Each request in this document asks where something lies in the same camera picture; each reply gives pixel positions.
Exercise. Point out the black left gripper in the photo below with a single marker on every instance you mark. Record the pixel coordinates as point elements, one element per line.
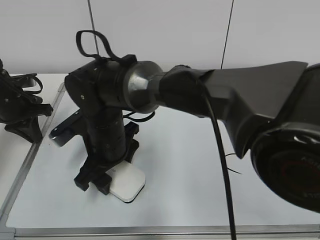
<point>20,105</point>

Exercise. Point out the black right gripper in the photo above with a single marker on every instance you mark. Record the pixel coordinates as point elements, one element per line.
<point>94,170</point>

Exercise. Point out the white board eraser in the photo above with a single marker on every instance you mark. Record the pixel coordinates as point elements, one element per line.
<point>126,181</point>

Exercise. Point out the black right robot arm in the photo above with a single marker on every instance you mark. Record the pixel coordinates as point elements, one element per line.
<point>270,111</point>

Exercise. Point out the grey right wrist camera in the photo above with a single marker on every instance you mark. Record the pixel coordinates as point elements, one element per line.
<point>67,129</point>

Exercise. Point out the white board with metal frame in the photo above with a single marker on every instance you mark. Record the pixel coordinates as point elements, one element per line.
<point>183,196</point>

